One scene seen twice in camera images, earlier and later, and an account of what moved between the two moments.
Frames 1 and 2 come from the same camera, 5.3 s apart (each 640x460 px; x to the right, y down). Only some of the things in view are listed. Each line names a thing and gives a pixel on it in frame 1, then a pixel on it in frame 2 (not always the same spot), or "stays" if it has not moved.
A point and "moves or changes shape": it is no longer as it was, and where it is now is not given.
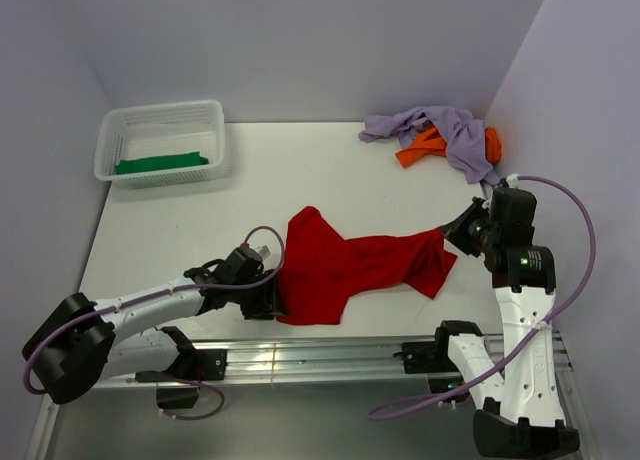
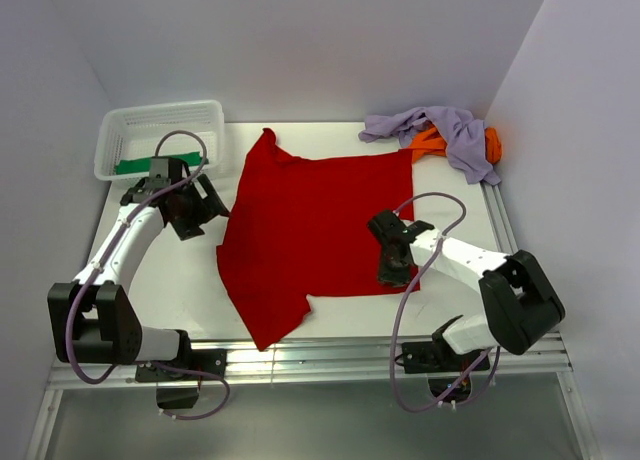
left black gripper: x=269 y=302 → x=208 y=207
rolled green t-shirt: x=160 y=162 stays
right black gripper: x=455 y=231 → x=386 y=275
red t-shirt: x=319 y=267 moves or changes shape
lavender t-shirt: x=462 y=131 stays
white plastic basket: x=158 y=130 stays
